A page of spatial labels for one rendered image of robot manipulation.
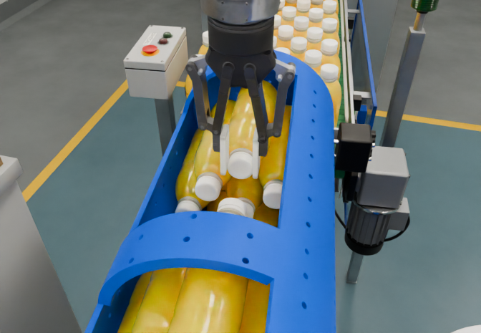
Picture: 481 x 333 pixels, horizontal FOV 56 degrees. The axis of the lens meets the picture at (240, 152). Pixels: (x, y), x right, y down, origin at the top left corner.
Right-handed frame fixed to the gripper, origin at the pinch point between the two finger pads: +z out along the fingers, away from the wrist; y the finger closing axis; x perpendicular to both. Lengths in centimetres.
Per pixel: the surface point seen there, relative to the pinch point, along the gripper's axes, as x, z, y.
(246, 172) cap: -0.2, 3.4, 0.9
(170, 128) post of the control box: 49, 35, -27
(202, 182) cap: 0.0, 6.7, -5.7
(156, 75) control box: 41, 13, -26
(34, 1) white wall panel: 325, 118, -243
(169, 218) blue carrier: -15.5, -2.4, -5.5
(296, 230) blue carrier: -13.6, -0.7, 8.6
